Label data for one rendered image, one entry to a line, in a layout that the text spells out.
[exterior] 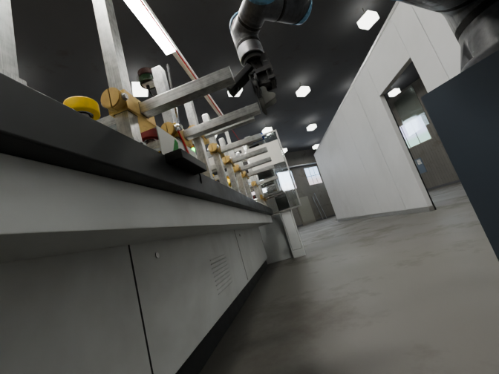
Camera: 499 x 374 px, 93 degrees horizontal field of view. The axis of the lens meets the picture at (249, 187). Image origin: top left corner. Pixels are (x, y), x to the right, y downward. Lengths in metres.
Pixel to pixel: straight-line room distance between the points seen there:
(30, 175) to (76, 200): 0.07
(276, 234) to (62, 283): 2.95
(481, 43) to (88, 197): 0.69
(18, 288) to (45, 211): 0.24
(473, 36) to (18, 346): 0.94
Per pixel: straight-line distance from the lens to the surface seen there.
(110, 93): 0.65
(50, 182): 0.43
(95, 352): 0.72
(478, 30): 0.62
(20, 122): 0.39
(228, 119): 0.85
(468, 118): 0.55
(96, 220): 0.46
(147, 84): 1.01
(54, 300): 0.66
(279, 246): 3.41
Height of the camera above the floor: 0.44
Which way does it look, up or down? 11 degrees up
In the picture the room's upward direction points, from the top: 17 degrees counter-clockwise
